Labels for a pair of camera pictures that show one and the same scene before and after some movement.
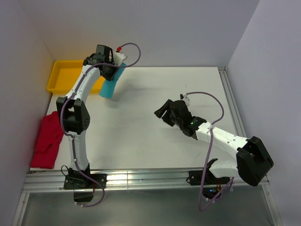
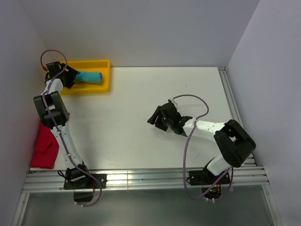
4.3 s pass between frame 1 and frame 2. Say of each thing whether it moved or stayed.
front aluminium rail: stayed
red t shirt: stayed
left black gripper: moved
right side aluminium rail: stayed
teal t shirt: moved
